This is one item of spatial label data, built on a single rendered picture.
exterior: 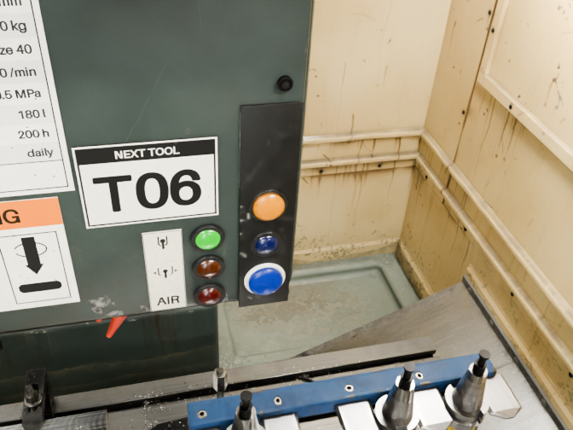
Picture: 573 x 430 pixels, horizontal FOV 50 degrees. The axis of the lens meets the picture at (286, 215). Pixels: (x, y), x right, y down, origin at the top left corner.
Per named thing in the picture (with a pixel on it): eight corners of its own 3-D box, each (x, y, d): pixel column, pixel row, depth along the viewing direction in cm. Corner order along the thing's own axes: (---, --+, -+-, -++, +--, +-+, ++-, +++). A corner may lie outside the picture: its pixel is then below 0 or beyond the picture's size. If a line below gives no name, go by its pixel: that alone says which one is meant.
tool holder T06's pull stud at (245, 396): (249, 404, 80) (250, 387, 77) (254, 415, 78) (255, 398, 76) (237, 408, 79) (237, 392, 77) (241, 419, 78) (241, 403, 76)
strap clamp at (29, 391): (52, 461, 113) (36, 414, 104) (32, 465, 113) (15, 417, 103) (55, 401, 123) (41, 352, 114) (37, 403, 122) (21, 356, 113)
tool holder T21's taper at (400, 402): (408, 398, 90) (416, 368, 86) (416, 425, 86) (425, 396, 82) (379, 399, 89) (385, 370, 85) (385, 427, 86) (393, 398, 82)
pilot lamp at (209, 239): (222, 250, 49) (222, 229, 48) (194, 253, 49) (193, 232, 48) (221, 245, 50) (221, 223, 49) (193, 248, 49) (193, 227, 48)
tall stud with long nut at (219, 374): (228, 415, 123) (228, 374, 115) (214, 417, 122) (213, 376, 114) (226, 403, 125) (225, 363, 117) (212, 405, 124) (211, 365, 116)
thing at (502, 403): (525, 416, 90) (527, 413, 90) (493, 422, 89) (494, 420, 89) (501, 377, 96) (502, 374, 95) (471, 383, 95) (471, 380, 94)
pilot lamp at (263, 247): (280, 255, 51) (280, 235, 50) (253, 258, 51) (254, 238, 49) (278, 250, 52) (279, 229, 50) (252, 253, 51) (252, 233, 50)
